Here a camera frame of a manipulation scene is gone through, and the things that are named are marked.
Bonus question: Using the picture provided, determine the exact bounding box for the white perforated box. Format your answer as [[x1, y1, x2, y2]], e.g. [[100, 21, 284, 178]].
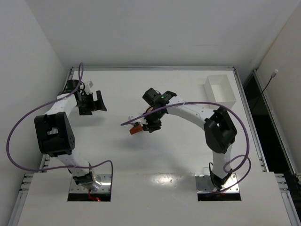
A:
[[204, 74, 236, 109]]

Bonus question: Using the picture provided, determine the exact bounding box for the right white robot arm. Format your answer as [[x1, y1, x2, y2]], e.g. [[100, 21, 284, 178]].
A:
[[143, 88, 237, 189]]

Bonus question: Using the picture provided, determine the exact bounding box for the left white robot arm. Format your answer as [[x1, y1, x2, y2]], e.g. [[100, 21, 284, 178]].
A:
[[34, 80, 107, 191]]

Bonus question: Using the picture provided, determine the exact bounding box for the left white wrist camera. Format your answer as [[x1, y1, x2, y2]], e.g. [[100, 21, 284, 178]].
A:
[[84, 81, 94, 95]]

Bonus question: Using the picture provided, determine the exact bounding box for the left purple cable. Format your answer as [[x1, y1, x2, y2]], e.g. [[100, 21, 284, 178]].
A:
[[6, 62, 114, 183]]

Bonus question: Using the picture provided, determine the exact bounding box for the purple cable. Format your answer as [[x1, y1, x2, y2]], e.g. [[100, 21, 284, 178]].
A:
[[6, 62, 114, 183], [120, 101, 252, 196]]

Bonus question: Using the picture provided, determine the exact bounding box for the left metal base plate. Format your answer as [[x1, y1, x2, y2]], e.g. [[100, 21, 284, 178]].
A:
[[69, 174, 111, 194]]

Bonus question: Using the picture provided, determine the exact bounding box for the metal base plate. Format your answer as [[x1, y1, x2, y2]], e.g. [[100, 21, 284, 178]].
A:
[[69, 174, 111, 194], [195, 174, 239, 194]]

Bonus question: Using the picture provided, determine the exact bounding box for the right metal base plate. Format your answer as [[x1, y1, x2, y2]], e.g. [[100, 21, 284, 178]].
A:
[[195, 174, 239, 194]]

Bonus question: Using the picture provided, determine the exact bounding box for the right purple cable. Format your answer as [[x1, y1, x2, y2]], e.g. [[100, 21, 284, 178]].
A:
[[120, 101, 252, 196]]

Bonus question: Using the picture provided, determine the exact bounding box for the black wall cable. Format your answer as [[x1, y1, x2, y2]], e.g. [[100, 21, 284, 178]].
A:
[[244, 69, 279, 118]]

